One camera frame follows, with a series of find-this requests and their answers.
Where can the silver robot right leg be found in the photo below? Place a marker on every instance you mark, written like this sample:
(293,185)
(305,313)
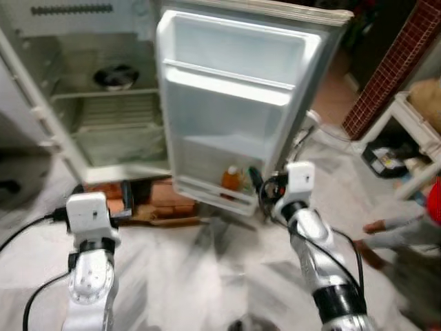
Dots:
(248,324)

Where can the brown cardboard sheet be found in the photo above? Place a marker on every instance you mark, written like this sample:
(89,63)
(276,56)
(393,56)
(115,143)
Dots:
(165,221)

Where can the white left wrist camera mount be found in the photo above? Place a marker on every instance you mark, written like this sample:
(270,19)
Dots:
(88,214)

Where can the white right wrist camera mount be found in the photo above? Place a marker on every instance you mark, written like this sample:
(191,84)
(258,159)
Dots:
(298,183)

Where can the white shelf unit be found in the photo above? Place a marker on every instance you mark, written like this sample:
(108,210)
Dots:
(406,110)

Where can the orange brick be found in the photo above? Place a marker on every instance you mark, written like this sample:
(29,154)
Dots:
(172,196)
(100,187)

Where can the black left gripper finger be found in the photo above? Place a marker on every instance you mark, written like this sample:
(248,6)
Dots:
(127,196)

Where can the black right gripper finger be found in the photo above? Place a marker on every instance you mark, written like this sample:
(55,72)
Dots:
(255,181)

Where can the silver fridge door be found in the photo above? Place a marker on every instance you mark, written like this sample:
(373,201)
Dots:
(227,131)

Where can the red brick column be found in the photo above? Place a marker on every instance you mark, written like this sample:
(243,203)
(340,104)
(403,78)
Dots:
(393,69)

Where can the black storage bin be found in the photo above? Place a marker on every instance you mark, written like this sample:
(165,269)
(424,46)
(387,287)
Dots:
(382,160)

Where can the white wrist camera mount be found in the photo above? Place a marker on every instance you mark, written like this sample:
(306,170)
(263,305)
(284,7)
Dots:
(88,214)
(298,183)

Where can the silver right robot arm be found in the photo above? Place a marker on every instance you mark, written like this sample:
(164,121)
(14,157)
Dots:
(310,231)

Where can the amber liquid bottle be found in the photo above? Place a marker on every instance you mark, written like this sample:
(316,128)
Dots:
(231,181)

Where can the silver fridge body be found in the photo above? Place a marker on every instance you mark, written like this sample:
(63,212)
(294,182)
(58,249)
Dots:
(76,17)

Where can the metal bowl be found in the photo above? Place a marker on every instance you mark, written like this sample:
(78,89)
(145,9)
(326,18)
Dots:
(116,77)

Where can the brown sack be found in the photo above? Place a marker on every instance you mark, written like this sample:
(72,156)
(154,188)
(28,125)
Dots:
(427,103)

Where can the person in red top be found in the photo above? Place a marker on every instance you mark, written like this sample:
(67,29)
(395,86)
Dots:
(406,231)

